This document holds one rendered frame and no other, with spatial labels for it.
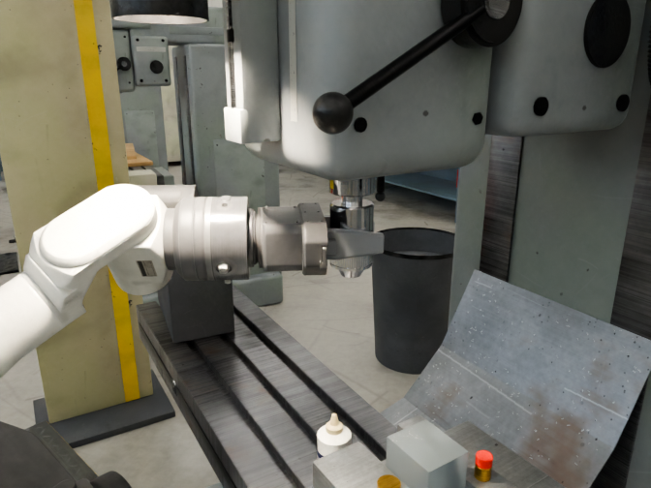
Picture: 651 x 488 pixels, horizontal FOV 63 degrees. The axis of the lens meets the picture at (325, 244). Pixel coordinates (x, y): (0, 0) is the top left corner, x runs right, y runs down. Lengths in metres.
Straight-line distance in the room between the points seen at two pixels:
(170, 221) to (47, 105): 1.66
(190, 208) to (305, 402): 0.42
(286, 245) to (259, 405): 0.39
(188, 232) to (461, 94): 0.29
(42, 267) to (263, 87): 0.26
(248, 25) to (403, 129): 0.16
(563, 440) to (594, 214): 0.31
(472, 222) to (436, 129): 0.49
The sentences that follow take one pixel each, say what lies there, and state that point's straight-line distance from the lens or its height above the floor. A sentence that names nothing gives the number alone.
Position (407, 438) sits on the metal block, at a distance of 0.57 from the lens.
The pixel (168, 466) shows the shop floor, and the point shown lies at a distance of 2.25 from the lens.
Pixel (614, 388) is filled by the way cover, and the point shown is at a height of 1.01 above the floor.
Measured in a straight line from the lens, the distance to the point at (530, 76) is 0.54.
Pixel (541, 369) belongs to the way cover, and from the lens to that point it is 0.87.
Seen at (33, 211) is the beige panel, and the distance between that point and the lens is 2.23.
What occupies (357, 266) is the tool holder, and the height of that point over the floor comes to 1.20.
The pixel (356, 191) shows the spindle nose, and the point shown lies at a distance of 0.54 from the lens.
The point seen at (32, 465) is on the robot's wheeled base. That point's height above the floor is 0.57.
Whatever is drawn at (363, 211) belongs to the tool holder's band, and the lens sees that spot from 0.55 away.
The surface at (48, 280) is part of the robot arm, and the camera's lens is 0.54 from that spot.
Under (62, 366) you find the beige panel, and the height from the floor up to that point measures 0.28.
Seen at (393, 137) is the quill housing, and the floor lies 1.35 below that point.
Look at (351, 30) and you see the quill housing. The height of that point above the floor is 1.43.
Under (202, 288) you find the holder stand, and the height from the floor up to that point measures 1.02.
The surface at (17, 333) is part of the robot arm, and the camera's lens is 0.55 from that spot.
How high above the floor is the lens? 1.40
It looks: 18 degrees down
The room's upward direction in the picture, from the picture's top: straight up
